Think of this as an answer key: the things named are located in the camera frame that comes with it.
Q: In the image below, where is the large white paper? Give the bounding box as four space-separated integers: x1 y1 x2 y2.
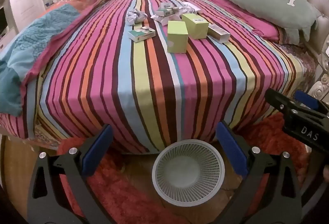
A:
125 8 148 26

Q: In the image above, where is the green bone-shaped pillow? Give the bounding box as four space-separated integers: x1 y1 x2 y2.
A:
212 0 319 44

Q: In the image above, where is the plain green cardboard box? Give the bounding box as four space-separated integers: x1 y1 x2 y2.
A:
167 21 189 54

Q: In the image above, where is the pink pillow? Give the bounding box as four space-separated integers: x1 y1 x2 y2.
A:
206 0 280 43

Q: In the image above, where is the small white paper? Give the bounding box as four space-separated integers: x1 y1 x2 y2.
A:
150 14 182 26

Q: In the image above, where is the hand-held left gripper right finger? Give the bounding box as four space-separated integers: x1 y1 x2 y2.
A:
215 120 304 224

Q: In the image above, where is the white mesh plastic basket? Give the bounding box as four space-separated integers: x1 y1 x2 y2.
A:
152 140 226 206

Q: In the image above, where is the brown and white box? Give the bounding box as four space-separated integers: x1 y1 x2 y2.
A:
208 24 230 43

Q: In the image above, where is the white wardrobe with shelves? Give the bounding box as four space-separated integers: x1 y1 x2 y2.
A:
0 0 62 52

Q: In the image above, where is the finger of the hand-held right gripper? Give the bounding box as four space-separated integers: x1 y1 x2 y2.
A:
265 88 304 118
294 90 327 112

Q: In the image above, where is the green and white long box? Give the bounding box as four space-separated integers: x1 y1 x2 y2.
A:
155 7 179 16

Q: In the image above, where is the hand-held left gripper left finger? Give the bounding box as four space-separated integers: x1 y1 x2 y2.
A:
27 124 116 224

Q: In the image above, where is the blue and orange quilt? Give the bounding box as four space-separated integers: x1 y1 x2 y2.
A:
0 0 121 116

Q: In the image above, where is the green cardboard box with label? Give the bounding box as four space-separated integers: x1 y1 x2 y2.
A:
182 13 209 40

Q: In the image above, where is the red shaggy rug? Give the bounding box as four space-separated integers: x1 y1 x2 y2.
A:
57 111 319 224

